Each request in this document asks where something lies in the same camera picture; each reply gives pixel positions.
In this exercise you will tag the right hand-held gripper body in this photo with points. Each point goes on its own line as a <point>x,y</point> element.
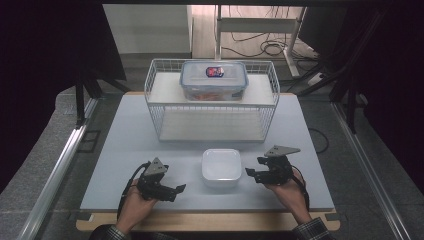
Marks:
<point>278,168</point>

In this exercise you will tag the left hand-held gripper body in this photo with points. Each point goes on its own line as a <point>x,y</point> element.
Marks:
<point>151,181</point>

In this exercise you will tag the white square plastic container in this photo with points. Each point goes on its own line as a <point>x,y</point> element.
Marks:
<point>221,166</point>

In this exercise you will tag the clear food container blue lid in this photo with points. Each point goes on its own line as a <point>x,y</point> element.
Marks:
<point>213,81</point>

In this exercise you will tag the person's right hand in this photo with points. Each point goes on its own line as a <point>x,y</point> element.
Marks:
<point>290,196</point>

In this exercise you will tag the person's left hand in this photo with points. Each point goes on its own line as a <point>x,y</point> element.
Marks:
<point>135,208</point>

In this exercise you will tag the wooden table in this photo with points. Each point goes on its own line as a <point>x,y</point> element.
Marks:
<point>200,221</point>

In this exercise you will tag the light grey table mat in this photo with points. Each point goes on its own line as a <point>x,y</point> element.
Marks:
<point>133,146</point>

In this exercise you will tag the white power strip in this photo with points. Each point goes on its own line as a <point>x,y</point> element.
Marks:
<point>315,79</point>

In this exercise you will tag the black metal stand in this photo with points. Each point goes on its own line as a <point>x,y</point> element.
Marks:
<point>80,96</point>
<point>350,83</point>

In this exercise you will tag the dark monitor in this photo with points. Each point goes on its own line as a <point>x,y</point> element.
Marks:
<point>320,30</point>

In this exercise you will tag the black curtain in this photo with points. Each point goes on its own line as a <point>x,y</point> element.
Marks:
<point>43,66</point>
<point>396,83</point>

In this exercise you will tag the white cabinet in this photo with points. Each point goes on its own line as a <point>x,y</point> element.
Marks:
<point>146,28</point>

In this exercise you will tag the aluminium rail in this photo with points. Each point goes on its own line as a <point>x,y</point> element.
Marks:
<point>370,173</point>
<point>56,176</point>

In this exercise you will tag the white desk frame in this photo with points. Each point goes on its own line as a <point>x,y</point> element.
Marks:
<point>256,25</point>

